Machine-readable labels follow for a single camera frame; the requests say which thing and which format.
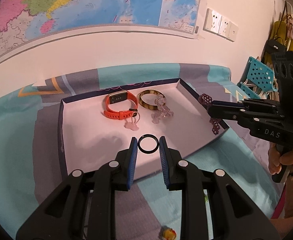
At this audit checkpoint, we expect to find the colourful wall map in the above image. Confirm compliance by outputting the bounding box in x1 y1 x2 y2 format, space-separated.
0 0 203 70

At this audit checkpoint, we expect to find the small white wall plate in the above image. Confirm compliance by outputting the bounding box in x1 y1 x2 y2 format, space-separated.
228 22 239 42

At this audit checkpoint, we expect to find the orange smartwatch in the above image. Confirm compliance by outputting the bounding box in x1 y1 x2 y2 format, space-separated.
103 90 139 120

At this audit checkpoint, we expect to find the black handbag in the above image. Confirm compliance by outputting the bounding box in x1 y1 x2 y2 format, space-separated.
263 39 287 60

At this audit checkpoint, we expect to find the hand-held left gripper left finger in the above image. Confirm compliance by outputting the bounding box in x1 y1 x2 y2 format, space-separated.
16 137 138 240

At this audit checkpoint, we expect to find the yellow and orange glass ring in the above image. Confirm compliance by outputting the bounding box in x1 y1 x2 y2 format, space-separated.
160 226 177 240

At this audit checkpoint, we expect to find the black ring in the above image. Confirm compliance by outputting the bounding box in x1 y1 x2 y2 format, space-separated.
138 135 159 153

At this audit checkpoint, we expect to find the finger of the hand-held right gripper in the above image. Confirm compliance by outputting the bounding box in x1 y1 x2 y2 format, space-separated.
212 99 283 110
209 106 283 128

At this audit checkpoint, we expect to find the purple beaded bracelet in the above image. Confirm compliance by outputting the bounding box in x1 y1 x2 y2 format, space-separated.
199 93 222 136

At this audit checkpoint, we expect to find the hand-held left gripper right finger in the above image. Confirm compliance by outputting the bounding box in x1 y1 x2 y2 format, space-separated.
159 136 279 240

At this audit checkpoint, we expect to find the clear crystal bead bracelet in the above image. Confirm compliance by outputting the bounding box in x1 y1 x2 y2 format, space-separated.
150 97 174 124

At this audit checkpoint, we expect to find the green mottled bangle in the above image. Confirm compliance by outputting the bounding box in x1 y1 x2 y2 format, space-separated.
136 89 166 111

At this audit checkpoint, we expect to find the blue perforated plastic basket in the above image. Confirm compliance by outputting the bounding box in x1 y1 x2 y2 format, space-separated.
238 56 278 99

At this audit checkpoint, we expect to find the pink translucent charm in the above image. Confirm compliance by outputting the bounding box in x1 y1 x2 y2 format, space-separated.
123 115 140 130

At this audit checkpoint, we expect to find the pink hanging accessory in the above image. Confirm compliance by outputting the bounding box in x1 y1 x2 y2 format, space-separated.
287 15 293 40

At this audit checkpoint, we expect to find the white wall socket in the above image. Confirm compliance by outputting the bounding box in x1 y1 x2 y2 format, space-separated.
203 8 223 34
219 16 231 38

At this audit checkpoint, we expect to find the dark blue cardboard box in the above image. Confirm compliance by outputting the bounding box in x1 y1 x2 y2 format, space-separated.
58 78 231 180

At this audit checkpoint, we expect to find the teal and grey printed blanket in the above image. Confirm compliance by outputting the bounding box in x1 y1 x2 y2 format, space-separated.
0 64 282 240

